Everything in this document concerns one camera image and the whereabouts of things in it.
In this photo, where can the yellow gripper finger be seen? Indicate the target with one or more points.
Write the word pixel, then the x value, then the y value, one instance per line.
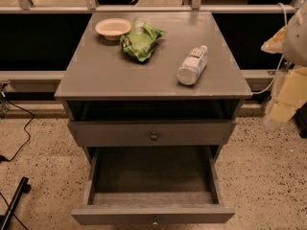
pixel 275 44

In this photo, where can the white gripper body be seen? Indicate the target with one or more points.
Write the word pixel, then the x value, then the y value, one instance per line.
pixel 295 40

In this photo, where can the grey drawer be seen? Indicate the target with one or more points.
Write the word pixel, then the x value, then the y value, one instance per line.
pixel 152 185
pixel 149 134

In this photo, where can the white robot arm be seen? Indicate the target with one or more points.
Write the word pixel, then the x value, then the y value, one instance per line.
pixel 295 38

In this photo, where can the grey top drawer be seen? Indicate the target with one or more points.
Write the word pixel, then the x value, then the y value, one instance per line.
pixel 149 134

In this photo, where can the grey wooden drawer cabinet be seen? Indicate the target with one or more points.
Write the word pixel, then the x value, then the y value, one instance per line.
pixel 103 84

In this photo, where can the white plastic bottle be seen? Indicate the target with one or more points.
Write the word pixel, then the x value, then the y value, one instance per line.
pixel 192 67

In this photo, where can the green crumpled chip bag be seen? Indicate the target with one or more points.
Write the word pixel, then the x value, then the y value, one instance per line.
pixel 140 42

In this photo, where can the beige paper bowl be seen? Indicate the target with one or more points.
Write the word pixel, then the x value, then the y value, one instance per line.
pixel 112 29

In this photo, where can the black metal stand leg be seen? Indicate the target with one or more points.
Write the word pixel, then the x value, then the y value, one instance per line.
pixel 23 188

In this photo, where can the metal railing frame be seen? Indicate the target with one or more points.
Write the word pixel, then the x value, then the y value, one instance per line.
pixel 153 4

